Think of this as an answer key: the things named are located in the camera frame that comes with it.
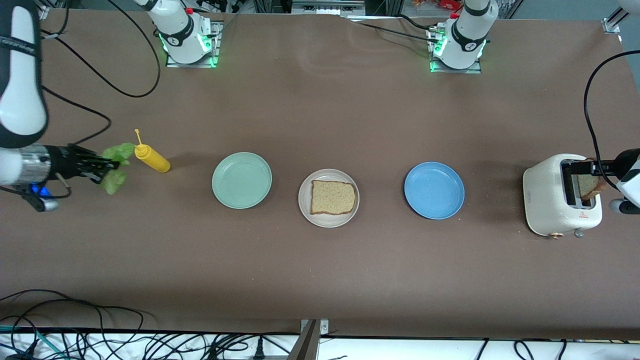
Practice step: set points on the blue plate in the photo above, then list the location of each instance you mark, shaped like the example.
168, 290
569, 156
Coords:
434, 190

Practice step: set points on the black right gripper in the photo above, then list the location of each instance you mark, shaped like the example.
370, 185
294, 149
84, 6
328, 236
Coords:
66, 162

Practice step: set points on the aluminium corner bracket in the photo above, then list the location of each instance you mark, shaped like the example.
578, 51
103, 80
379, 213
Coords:
612, 25

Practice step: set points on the mint green plate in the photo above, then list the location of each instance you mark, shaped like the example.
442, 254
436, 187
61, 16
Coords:
242, 180

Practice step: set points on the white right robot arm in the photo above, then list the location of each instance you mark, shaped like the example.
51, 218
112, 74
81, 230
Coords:
22, 100

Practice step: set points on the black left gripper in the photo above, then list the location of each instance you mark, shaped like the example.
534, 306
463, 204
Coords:
624, 160

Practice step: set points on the white toaster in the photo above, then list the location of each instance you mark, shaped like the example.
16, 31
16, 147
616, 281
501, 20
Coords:
545, 200

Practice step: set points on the green lettuce leaf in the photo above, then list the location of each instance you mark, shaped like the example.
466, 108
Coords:
120, 150

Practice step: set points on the grey metal device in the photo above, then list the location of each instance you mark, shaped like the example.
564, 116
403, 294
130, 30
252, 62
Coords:
325, 7

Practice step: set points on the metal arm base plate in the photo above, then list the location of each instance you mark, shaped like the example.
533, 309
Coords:
450, 71
218, 50

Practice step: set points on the aluminium profile post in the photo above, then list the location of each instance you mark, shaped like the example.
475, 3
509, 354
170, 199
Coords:
310, 345

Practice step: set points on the brown bread slice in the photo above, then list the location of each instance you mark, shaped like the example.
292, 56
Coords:
332, 197
590, 189

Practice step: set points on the beige plate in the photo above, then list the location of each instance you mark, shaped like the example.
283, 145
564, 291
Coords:
305, 210

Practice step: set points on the yellow squeeze bottle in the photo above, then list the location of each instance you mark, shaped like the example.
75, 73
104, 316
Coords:
155, 161

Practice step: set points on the red orange package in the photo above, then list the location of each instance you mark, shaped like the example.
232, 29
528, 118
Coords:
440, 4

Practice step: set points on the black power plug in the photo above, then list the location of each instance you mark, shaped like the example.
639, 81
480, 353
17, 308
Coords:
259, 351

